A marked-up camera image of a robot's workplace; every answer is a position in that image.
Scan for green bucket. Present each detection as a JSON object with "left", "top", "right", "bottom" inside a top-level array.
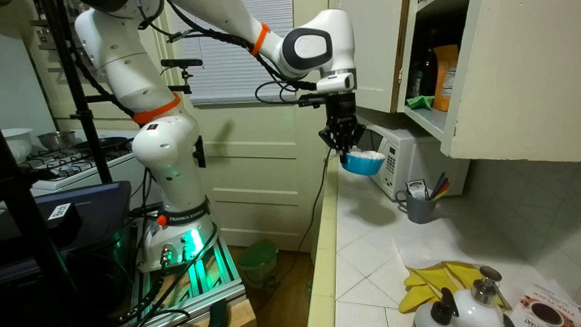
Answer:
[{"left": 236, "top": 238, "right": 282, "bottom": 291}]

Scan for white panelled door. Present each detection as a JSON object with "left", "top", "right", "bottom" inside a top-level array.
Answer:
[{"left": 191, "top": 100, "right": 334, "bottom": 255}]

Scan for white microwave oven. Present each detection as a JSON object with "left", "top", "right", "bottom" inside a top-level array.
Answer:
[{"left": 362, "top": 122, "right": 472, "bottom": 202}]

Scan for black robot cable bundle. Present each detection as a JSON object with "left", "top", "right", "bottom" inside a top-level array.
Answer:
[{"left": 135, "top": 0, "right": 322, "bottom": 109}]

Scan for Starbucks coffee packet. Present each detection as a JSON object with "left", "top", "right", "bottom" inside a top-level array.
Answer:
[{"left": 512, "top": 280, "right": 581, "bottom": 327}]

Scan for black stove top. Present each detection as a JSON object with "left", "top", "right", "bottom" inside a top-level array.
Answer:
[{"left": 17, "top": 135, "right": 136, "bottom": 186}]

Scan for white pot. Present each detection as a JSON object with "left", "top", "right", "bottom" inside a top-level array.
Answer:
[{"left": 0, "top": 126, "right": 37, "bottom": 166}]

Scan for black tripod stand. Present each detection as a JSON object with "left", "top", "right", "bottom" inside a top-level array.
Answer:
[{"left": 35, "top": 0, "right": 115, "bottom": 187}]

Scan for white open wall cupboard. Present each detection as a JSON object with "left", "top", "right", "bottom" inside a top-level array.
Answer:
[{"left": 394, "top": 0, "right": 476, "bottom": 146}]

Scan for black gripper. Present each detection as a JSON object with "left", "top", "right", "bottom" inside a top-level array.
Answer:
[{"left": 318, "top": 91, "right": 367, "bottom": 155}]

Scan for white paper coffee filters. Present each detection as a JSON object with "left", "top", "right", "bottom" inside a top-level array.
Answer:
[{"left": 343, "top": 149, "right": 385, "bottom": 162}]

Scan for white pump soap bottle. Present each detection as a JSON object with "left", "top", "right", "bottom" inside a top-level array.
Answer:
[{"left": 412, "top": 285, "right": 518, "bottom": 327}]

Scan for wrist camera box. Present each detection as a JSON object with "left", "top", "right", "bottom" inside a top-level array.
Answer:
[{"left": 313, "top": 69, "right": 358, "bottom": 95}]

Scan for white cupboard door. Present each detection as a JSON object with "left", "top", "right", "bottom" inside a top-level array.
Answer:
[{"left": 440, "top": 0, "right": 581, "bottom": 166}]

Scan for small green item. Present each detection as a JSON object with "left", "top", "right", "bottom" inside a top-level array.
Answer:
[{"left": 405, "top": 93, "right": 438, "bottom": 113}]

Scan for blue equipment box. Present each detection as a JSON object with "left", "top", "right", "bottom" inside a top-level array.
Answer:
[{"left": 0, "top": 180, "right": 133, "bottom": 271}]

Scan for grey mug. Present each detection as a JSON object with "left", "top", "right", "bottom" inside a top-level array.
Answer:
[{"left": 394, "top": 187, "right": 440, "bottom": 226}]

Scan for black camera on stand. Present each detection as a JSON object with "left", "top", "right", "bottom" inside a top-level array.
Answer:
[{"left": 158, "top": 57, "right": 207, "bottom": 97}]

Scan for white window blind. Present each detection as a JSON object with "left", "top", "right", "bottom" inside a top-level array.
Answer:
[{"left": 180, "top": 0, "right": 296, "bottom": 106}]

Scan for tall white cabinet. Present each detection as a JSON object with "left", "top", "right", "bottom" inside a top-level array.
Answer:
[{"left": 352, "top": 0, "right": 407, "bottom": 117}]

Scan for orange plastic utensil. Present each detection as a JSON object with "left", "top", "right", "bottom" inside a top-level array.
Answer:
[{"left": 431, "top": 182, "right": 452, "bottom": 204}]

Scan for blue bowl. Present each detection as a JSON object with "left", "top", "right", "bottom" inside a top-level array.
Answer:
[{"left": 338, "top": 147, "right": 389, "bottom": 178}]

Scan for yellow rubber glove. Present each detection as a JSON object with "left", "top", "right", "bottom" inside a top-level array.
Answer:
[
  {"left": 396, "top": 269, "right": 452, "bottom": 316},
  {"left": 425, "top": 260, "right": 514, "bottom": 315}
]

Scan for white tag in mug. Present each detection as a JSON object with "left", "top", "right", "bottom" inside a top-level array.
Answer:
[{"left": 407, "top": 178, "right": 429, "bottom": 202}]

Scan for orange snack bag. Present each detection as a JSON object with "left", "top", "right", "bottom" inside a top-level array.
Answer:
[{"left": 431, "top": 42, "right": 461, "bottom": 115}]

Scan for orange strap on forearm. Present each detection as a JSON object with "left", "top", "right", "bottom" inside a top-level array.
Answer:
[{"left": 249, "top": 22, "right": 273, "bottom": 58}]

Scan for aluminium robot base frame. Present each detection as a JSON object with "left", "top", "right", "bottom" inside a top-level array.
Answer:
[{"left": 118, "top": 222, "right": 258, "bottom": 327}]

